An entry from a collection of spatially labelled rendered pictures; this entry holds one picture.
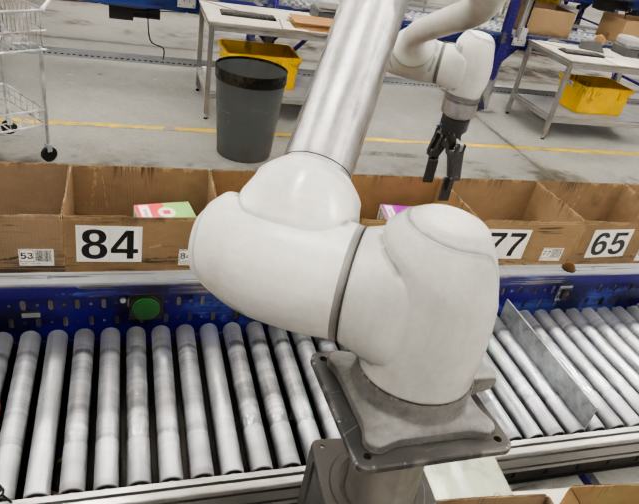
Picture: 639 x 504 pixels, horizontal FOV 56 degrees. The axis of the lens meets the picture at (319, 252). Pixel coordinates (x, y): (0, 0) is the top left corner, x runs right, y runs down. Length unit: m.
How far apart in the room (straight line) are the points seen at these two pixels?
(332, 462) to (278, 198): 0.46
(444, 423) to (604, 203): 1.86
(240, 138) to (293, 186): 3.60
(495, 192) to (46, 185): 1.47
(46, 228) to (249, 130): 2.85
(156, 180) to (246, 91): 2.40
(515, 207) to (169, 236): 1.29
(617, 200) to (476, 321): 1.92
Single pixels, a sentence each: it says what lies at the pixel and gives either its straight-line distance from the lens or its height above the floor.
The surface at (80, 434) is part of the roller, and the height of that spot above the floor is 0.75.
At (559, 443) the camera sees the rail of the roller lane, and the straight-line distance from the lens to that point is 1.71.
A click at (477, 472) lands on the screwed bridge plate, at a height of 0.75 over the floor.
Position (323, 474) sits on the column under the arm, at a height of 1.08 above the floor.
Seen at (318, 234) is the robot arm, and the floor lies 1.49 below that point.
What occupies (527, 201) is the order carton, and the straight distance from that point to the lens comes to 2.34.
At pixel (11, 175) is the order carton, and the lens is 1.88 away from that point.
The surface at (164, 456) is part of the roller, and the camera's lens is 1.41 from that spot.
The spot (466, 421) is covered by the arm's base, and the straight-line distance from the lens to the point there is 0.83.
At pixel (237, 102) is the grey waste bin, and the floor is 0.45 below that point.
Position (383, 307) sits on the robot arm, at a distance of 0.69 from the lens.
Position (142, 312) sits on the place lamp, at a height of 0.81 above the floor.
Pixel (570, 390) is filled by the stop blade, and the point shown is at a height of 0.78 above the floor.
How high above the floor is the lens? 1.85
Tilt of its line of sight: 32 degrees down
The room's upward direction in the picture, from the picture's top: 11 degrees clockwise
